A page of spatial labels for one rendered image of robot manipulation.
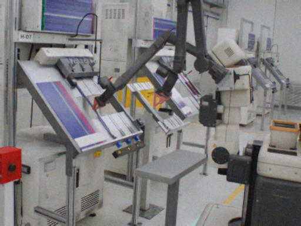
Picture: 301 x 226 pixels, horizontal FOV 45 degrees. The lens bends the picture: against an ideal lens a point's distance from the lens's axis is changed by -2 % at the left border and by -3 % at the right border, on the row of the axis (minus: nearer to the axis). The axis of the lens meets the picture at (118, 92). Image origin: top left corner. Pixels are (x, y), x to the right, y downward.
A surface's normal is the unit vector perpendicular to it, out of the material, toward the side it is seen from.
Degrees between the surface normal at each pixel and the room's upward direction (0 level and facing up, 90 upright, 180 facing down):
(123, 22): 90
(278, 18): 90
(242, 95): 90
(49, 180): 90
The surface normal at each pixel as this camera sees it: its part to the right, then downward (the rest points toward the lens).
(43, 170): 0.83, 0.11
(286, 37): -0.55, 0.07
